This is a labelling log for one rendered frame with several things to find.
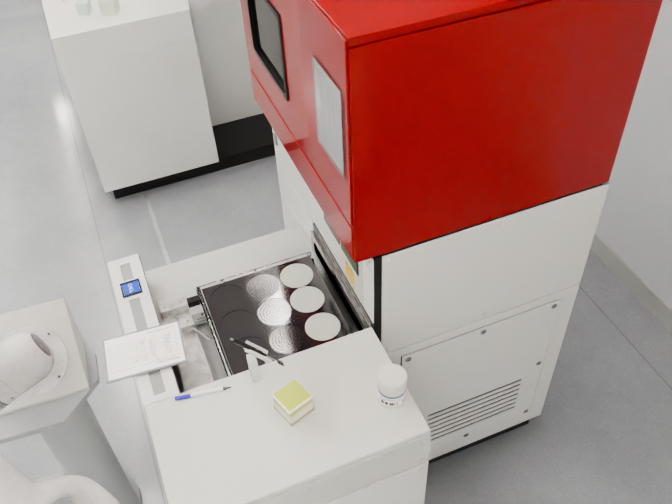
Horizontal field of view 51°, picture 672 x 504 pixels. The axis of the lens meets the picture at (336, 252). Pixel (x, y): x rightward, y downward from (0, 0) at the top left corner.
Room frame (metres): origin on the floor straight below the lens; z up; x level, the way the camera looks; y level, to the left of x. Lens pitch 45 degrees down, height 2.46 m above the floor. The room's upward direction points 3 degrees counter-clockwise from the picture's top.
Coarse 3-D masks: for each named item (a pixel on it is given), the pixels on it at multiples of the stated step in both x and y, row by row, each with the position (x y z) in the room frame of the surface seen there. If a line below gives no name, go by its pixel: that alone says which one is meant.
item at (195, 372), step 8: (184, 312) 1.37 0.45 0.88; (168, 320) 1.35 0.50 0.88; (184, 336) 1.28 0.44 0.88; (192, 336) 1.28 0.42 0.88; (192, 344) 1.25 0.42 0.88; (200, 344) 1.25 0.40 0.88; (192, 352) 1.22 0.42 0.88; (200, 352) 1.22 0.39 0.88; (192, 360) 1.20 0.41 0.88; (200, 360) 1.20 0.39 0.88; (184, 368) 1.17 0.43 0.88; (192, 368) 1.17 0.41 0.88; (200, 368) 1.17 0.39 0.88; (208, 368) 1.17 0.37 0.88; (184, 376) 1.14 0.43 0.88; (192, 376) 1.14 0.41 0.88; (200, 376) 1.14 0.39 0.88; (208, 376) 1.14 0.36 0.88; (184, 384) 1.12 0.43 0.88; (192, 384) 1.12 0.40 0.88; (200, 384) 1.12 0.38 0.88
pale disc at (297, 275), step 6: (294, 264) 1.53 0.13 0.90; (300, 264) 1.52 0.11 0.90; (282, 270) 1.50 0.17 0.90; (288, 270) 1.50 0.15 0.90; (294, 270) 1.50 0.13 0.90; (300, 270) 1.50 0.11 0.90; (306, 270) 1.50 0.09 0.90; (282, 276) 1.48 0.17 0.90; (288, 276) 1.48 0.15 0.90; (294, 276) 1.47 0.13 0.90; (300, 276) 1.47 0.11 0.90; (306, 276) 1.47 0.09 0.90; (312, 276) 1.47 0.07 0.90; (282, 282) 1.45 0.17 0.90; (288, 282) 1.45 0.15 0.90; (294, 282) 1.45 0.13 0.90; (300, 282) 1.45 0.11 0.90; (306, 282) 1.45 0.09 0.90
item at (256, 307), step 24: (288, 264) 1.53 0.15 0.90; (312, 264) 1.52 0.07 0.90; (216, 288) 1.44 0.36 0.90; (240, 288) 1.44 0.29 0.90; (264, 288) 1.43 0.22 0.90; (288, 288) 1.43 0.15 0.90; (216, 312) 1.35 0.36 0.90; (240, 312) 1.34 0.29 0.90; (264, 312) 1.34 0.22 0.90; (288, 312) 1.33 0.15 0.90; (312, 312) 1.33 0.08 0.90; (336, 312) 1.32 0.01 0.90; (240, 336) 1.26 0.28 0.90; (264, 336) 1.25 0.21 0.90; (288, 336) 1.25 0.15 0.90; (336, 336) 1.24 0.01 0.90; (240, 360) 1.17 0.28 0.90
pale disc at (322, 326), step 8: (312, 320) 1.30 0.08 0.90; (320, 320) 1.30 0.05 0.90; (328, 320) 1.30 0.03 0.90; (336, 320) 1.29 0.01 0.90; (312, 328) 1.27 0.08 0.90; (320, 328) 1.27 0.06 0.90; (328, 328) 1.27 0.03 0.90; (336, 328) 1.27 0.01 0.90; (312, 336) 1.24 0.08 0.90; (320, 336) 1.24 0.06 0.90; (328, 336) 1.24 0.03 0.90
